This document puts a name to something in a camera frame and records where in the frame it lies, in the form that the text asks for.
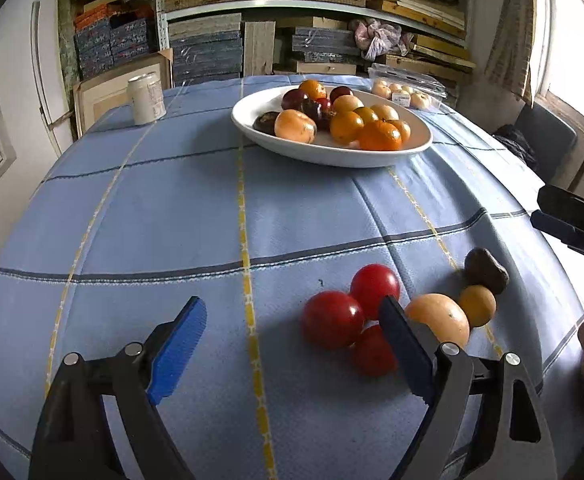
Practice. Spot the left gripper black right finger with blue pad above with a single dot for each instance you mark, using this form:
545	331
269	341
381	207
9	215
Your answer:
511	438

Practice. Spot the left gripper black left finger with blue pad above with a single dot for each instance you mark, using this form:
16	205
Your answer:
73	439

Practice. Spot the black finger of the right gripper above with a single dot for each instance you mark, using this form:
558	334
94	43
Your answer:
560	214

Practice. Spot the dark chair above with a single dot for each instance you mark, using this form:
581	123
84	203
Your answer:
541	139

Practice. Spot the small orange kumquat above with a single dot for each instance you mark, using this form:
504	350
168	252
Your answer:
479	304

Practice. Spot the yellow orange fruit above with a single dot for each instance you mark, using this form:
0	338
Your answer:
442	315

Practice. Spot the red tomato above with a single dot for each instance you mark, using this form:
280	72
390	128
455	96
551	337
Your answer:
370	285
332	320
371	354

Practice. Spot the mandarin at plate front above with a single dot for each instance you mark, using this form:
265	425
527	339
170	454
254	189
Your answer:
380	136

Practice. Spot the mandarin at plate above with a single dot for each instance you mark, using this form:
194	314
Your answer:
313	88
380	136

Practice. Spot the clear plastic fruit package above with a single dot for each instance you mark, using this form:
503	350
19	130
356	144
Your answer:
406	88

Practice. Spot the blue checked tablecloth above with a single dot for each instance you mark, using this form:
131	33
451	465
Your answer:
132	222

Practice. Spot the white oval plate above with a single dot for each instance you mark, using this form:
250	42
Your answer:
325	151

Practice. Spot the pink plastic bag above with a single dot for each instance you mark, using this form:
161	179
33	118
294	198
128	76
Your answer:
375	38

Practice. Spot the mandarin at plate back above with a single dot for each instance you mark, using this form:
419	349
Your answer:
313	88

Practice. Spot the pale orange persimmon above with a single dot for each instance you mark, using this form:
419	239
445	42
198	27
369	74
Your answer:
293	125

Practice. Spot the dark red plum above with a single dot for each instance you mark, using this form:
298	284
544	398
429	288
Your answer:
294	99

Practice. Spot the large dark water chestnut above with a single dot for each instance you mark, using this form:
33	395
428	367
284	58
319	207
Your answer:
265	123

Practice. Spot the framed picture leaning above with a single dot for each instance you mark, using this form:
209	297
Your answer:
96	96

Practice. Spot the white beverage can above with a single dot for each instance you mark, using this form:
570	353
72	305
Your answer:
145	93

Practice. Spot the metal shelf with boxes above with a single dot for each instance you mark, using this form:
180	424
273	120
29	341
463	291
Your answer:
224	39

